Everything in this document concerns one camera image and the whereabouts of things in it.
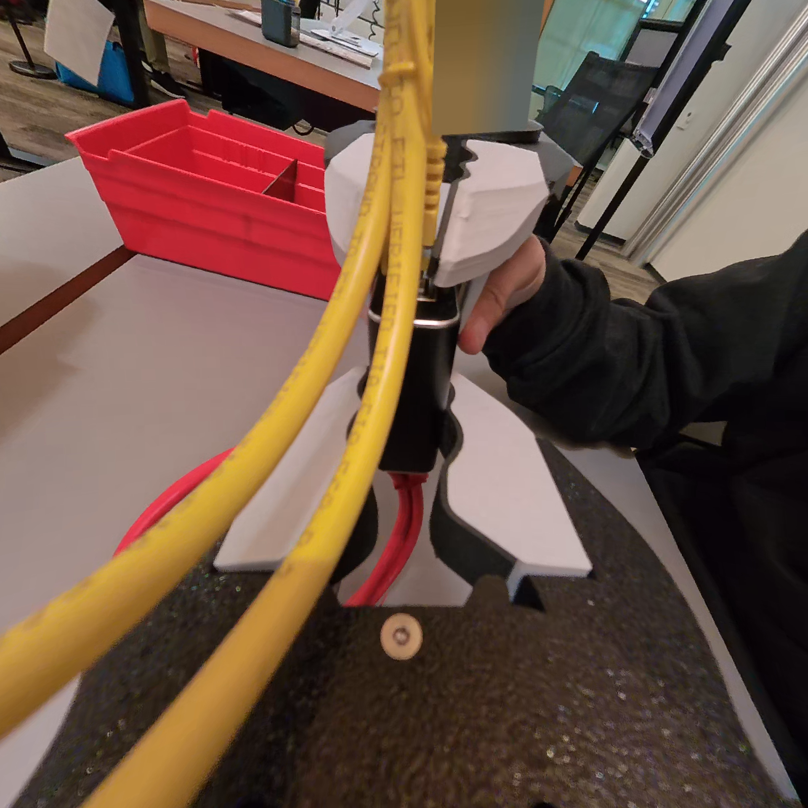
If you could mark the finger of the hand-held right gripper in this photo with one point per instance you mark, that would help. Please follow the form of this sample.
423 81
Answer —
498 208
347 189

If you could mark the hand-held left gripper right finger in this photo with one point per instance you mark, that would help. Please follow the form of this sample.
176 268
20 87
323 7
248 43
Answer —
505 492

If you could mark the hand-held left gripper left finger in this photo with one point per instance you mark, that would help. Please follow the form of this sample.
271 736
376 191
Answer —
296 492

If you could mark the black network switch box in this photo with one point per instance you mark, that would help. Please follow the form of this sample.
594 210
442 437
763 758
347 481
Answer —
423 391

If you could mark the red plastic bin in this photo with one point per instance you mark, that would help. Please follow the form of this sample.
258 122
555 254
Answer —
208 233

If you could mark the person's right hand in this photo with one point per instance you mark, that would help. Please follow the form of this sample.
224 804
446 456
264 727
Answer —
505 290

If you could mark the wood-edged office table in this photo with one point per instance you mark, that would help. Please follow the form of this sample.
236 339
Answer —
221 28

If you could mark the person's torso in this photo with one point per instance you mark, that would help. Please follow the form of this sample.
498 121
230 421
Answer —
745 536

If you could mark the blue bag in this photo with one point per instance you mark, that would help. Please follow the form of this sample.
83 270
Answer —
117 76

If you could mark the white paper sign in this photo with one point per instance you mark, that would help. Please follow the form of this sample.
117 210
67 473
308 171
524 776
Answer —
79 38

